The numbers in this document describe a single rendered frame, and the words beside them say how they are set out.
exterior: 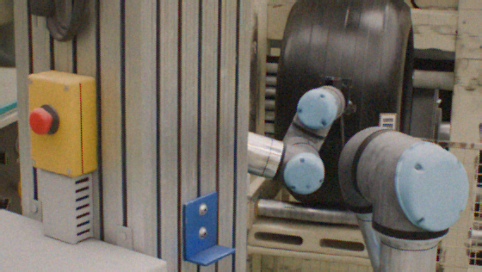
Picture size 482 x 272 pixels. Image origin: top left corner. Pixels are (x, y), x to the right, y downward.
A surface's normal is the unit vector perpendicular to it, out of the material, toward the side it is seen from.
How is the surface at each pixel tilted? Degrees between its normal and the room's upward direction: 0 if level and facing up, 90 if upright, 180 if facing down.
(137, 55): 90
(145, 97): 90
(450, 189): 82
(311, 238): 90
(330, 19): 37
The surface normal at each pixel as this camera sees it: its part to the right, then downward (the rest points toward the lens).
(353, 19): -0.13, -0.63
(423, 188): 0.48, 0.11
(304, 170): 0.02, 0.26
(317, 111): -0.25, 0.13
